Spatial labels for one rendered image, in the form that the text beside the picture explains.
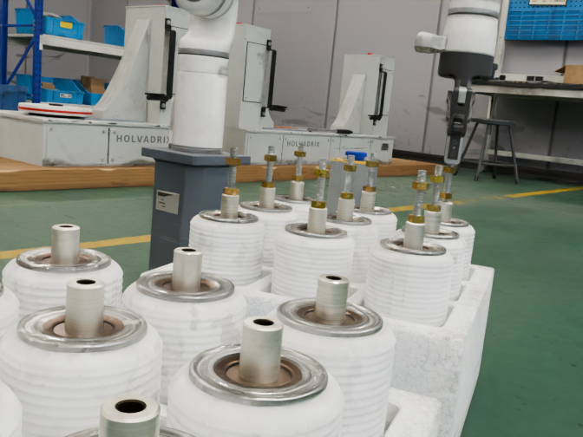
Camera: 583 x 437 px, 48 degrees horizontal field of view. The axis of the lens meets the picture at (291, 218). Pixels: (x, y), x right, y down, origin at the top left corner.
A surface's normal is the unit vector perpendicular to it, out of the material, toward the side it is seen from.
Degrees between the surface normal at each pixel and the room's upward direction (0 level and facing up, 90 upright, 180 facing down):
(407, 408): 0
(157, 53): 90
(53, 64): 90
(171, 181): 91
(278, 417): 42
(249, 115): 90
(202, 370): 4
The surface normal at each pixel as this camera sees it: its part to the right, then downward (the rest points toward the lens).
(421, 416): 0.09, -0.98
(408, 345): -0.37, 0.12
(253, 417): 0.04, -0.62
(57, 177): 0.77, 0.18
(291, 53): -0.63, 0.07
